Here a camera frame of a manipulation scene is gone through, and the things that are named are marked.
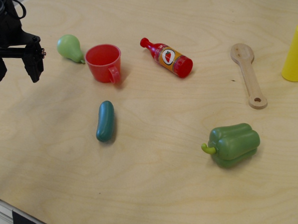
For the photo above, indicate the red toy sauce bottle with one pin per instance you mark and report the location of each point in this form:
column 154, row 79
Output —
column 169, row 58

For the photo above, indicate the yellow plastic bottle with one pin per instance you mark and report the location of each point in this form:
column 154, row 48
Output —
column 290, row 68

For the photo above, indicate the green toy bell pepper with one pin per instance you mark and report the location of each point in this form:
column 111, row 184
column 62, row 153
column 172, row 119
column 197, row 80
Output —
column 231, row 144

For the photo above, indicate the teal toy cucumber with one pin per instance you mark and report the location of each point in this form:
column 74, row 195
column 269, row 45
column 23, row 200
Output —
column 105, row 128

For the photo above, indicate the wooden spoon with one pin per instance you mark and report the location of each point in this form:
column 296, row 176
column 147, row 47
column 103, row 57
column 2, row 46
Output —
column 243, row 55

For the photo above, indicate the red plastic cup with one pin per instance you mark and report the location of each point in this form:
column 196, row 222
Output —
column 104, row 63

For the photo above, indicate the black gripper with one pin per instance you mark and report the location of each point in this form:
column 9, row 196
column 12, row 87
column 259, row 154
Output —
column 16, row 43

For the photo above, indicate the green toy pear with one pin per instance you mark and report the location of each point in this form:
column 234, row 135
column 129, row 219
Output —
column 69, row 47

